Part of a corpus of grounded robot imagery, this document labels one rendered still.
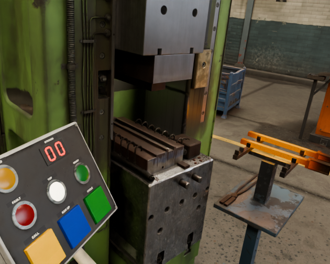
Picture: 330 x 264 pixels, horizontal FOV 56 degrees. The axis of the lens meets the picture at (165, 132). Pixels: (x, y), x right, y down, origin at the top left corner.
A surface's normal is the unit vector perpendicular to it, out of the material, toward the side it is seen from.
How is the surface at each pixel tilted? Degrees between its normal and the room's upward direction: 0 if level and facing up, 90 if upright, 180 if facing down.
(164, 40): 90
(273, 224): 0
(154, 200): 90
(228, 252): 0
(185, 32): 90
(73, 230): 60
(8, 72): 90
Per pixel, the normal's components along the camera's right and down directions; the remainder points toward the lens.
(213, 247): 0.08, -0.93
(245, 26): -0.57, 0.26
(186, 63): 0.69, 0.32
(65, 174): 0.84, -0.29
